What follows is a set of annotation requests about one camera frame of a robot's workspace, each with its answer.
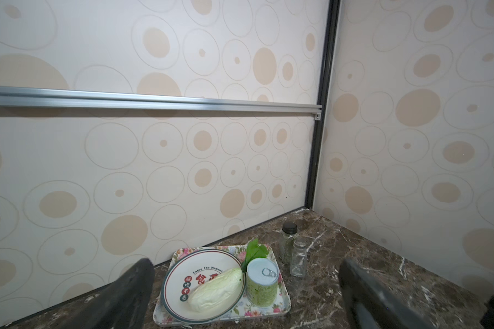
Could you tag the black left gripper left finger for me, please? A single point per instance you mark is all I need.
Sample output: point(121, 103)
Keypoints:
point(123, 304)

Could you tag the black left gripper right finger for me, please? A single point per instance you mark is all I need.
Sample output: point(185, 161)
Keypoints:
point(369, 304)

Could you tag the floral rectangular tray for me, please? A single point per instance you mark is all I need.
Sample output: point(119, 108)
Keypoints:
point(244, 309)

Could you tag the white plate with rim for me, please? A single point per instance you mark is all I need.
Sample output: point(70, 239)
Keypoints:
point(187, 275)

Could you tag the empty glass shaker silver lid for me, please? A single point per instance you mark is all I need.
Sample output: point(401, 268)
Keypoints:
point(298, 261)

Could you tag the pale cabbage piece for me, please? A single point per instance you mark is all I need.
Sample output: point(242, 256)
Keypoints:
point(217, 290)

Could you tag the herb jar black lid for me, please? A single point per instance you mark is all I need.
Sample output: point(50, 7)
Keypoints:
point(287, 236)

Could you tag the green tin can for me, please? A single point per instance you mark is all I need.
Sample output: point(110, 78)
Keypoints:
point(262, 282)

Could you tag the green leaf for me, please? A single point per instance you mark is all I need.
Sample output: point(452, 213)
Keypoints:
point(254, 250)

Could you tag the horizontal aluminium rail back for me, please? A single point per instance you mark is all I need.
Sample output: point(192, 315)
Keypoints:
point(51, 98)

